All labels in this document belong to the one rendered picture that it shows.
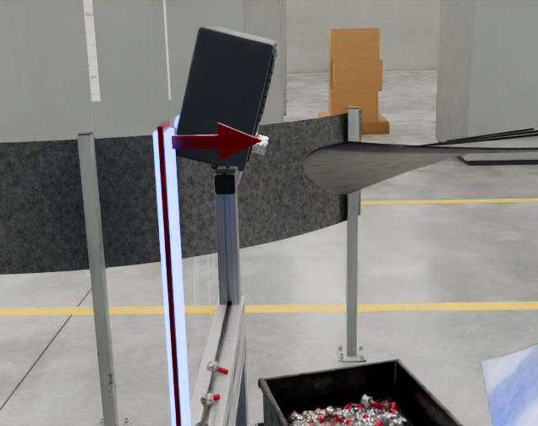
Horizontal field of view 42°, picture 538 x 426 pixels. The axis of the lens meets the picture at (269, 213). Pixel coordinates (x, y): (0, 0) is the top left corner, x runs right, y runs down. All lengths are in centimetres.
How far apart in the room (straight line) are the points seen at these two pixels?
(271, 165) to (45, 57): 461
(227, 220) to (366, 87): 755
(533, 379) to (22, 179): 183
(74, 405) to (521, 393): 221
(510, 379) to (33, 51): 640
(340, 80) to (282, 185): 616
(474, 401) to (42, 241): 152
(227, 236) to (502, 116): 574
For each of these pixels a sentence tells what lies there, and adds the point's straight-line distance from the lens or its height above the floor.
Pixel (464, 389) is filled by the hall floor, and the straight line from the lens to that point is 267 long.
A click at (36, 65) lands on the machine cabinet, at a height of 98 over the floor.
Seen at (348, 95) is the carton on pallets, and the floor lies 47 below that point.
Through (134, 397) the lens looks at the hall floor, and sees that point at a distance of 262.
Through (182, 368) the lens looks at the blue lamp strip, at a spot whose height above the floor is 103.
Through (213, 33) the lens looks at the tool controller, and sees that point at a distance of 102.
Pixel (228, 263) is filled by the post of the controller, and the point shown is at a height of 92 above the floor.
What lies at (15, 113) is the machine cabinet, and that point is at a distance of 689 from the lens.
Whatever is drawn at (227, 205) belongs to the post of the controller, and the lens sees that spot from 101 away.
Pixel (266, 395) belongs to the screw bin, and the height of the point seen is 88.
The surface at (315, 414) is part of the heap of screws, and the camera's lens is 79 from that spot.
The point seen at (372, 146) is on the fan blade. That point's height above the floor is 119.
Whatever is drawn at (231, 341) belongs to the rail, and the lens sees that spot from 93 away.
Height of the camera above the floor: 125
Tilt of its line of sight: 15 degrees down
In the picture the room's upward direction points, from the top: 1 degrees counter-clockwise
